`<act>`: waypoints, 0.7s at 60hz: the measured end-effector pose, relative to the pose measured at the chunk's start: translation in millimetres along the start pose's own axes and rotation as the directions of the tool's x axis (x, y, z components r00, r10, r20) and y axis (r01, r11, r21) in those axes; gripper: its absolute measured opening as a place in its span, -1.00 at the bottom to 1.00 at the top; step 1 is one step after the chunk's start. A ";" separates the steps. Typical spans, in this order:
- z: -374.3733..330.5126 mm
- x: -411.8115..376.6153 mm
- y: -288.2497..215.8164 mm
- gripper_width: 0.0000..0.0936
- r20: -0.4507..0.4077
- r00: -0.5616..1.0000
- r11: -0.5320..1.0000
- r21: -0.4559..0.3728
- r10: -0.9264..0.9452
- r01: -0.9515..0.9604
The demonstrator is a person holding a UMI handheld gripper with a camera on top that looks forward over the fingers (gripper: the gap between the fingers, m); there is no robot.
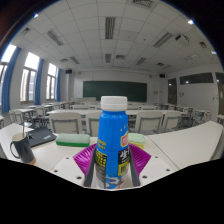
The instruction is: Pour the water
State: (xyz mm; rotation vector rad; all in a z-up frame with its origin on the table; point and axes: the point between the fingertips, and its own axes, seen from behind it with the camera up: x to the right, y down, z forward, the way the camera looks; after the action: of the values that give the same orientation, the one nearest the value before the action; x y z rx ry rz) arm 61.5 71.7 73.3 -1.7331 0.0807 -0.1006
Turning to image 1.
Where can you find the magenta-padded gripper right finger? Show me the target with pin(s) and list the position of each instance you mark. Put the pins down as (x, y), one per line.
(155, 168)

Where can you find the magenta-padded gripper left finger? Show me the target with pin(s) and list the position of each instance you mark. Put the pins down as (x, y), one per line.
(68, 168)

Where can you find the blue white-capped drink bottle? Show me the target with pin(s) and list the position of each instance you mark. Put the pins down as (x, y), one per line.
(112, 133)

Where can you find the black closed laptop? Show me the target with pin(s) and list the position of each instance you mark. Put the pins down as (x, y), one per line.
(40, 135)

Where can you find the group of grey classroom chairs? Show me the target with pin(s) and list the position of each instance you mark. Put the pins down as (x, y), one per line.
(65, 123)

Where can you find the dark blue mug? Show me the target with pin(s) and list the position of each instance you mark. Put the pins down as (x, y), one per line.
(24, 148)

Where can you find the thin stirring stick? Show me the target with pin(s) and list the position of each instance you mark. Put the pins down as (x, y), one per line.
(23, 128)

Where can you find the dark classroom door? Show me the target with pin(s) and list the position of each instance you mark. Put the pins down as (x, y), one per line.
(172, 91)

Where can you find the dark green chalkboard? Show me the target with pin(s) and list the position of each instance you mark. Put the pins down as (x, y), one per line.
(115, 90)

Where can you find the ceiling projector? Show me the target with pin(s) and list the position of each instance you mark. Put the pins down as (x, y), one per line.
(182, 39)

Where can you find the group of ceiling lights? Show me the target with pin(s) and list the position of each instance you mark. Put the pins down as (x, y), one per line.
(110, 28)

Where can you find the black wall speaker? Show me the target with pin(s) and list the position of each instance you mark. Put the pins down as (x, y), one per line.
(69, 71)
(162, 75)

